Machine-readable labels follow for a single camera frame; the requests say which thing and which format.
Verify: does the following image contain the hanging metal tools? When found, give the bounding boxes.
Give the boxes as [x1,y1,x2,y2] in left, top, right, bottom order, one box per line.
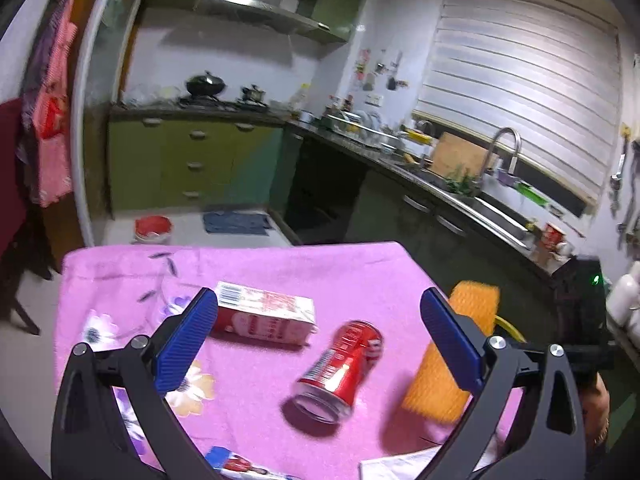
[607,125,640,251]

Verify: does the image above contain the red milk carton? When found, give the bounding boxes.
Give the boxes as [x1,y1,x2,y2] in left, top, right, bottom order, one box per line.
[209,281,319,348]

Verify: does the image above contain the green lower cabinets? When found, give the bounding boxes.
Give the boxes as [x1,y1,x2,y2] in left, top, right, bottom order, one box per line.
[107,117,286,216]

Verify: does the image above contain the orange foam net sleeve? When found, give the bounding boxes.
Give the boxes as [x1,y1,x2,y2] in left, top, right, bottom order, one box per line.
[400,280,502,425]

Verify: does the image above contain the black wok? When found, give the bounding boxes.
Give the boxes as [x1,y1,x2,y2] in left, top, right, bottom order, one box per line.
[185,71,226,98]

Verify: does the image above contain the blue floor mat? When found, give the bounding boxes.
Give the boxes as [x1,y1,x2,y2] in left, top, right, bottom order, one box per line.
[202,211,271,235]

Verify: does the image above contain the dark red chair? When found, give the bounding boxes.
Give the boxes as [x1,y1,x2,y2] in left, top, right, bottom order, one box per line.
[0,97,51,336]

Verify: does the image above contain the dish rack with dishes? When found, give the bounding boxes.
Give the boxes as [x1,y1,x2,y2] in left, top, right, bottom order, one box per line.
[322,112,401,148]

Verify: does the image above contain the red soda can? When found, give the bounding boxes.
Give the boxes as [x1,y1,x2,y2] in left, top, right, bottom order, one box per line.
[292,320,385,425]

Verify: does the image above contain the tall steel faucet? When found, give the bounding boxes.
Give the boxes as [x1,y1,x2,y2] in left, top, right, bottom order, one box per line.
[479,127,522,188]

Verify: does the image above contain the wooden cutting board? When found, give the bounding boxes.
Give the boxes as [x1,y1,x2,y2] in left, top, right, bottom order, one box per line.
[430,132,501,178]

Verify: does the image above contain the white packet with blue end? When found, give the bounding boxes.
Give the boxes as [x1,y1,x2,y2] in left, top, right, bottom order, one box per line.
[204,445,281,480]

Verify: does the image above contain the white hanging cloth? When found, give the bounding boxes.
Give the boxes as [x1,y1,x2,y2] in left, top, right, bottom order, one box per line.
[0,0,66,106]

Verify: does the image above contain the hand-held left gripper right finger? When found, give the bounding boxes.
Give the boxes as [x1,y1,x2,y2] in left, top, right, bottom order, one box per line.
[420,287,588,480]

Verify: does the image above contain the dark lower cabinets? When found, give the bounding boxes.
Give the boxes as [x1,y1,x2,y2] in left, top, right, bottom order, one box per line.
[282,127,566,311]

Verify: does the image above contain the clear plastic bags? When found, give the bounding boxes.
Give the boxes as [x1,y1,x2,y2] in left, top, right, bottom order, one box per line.
[122,85,183,108]

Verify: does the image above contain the steel range hood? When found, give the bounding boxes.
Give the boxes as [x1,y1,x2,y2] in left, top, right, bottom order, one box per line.
[197,0,358,43]

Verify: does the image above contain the green vegetables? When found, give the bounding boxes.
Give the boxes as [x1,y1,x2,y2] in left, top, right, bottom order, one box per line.
[442,167,483,196]

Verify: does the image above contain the glass sliding door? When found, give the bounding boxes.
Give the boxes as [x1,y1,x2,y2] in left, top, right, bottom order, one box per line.
[70,0,146,248]

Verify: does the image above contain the green plastic tray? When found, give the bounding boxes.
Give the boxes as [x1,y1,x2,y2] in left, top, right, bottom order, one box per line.
[517,182,548,206]

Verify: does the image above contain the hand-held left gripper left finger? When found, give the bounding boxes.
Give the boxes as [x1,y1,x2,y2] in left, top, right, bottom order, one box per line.
[50,287,223,480]

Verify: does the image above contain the red checked apron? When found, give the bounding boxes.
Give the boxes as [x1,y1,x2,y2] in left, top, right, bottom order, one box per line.
[30,0,76,208]

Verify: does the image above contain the purple apron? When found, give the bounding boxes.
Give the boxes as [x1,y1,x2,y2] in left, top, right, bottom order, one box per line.
[15,0,71,161]

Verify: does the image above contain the person's right hand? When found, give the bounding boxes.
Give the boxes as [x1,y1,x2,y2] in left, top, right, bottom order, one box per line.
[580,372,612,461]

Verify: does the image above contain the pink floral tablecloth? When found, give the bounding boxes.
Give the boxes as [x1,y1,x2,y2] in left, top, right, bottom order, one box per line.
[52,241,526,480]

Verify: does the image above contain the red basin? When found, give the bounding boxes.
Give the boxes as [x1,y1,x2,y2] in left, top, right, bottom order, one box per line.
[134,216,173,245]

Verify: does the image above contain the white plastic container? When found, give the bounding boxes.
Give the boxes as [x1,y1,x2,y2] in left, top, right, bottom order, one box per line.
[606,262,640,328]

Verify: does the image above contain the dark sauce bottles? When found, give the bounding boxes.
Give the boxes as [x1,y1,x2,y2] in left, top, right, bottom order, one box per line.
[325,94,358,116]

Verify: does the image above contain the hanging black spatula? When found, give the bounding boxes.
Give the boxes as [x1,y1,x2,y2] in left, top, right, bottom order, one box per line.
[385,52,403,92]

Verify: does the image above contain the steel sink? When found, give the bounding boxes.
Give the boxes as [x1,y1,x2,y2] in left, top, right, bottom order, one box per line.
[440,180,533,251]

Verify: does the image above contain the dark stone countertop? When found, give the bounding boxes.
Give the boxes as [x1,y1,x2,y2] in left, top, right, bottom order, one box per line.
[110,104,576,271]

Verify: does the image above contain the white window blind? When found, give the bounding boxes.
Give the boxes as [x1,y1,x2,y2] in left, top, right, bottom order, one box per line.
[412,0,623,211]

